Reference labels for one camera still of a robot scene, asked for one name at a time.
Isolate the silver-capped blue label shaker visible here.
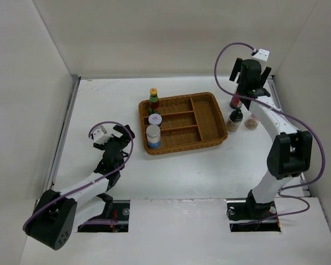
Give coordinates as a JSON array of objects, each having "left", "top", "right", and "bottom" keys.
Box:
[{"left": 146, "top": 125, "right": 161, "bottom": 149}]

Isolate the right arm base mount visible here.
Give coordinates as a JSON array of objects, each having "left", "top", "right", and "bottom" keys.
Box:
[{"left": 227, "top": 200, "right": 281, "bottom": 232}]

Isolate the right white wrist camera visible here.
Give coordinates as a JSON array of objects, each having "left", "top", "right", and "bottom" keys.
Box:
[{"left": 251, "top": 49, "right": 270, "bottom": 68}]

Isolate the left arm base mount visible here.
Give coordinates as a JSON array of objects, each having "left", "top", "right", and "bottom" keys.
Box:
[{"left": 77, "top": 193, "right": 131, "bottom": 233}]

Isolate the small jar white lid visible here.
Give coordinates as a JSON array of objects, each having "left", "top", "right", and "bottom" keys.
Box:
[{"left": 148, "top": 113, "right": 163, "bottom": 127}]

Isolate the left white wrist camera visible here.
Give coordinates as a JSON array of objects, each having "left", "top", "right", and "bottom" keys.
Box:
[{"left": 89, "top": 125, "right": 112, "bottom": 144}]

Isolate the tall dark soy sauce bottle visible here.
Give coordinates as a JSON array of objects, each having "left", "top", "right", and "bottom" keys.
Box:
[{"left": 229, "top": 90, "right": 242, "bottom": 109}]

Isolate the woven wicker divided tray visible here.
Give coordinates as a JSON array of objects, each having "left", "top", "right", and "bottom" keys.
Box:
[{"left": 138, "top": 92, "right": 228, "bottom": 155}]

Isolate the small brown black-capped bottle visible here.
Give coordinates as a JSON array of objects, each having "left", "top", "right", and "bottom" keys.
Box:
[{"left": 226, "top": 109, "right": 243, "bottom": 132}]

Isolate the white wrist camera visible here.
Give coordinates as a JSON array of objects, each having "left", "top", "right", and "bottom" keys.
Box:
[
  {"left": 251, "top": 49, "right": 270, "bottom": 68},
  {"left": 89, "top": 125, "right": 112, "bottom": 144}
]

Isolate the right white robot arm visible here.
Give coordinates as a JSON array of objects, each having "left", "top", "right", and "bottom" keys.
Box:
[{"left": 229, "top": 58, "right": 313, "bottom": 219}]

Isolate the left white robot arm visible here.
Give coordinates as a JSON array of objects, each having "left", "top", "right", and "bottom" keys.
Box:
[{"left": 23, "top": 121, "right": 135, "bottom": 250}]

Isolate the red sauce bottle green label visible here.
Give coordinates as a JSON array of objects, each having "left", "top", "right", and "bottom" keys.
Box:
[{"left": 149, "top": 88, "right": 159, "bottom": 114}]

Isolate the pink-capped spice bottle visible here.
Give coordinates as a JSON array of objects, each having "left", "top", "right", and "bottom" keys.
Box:
[{"left": 244, "top": 114, "right": 259, "bottom": 130}]

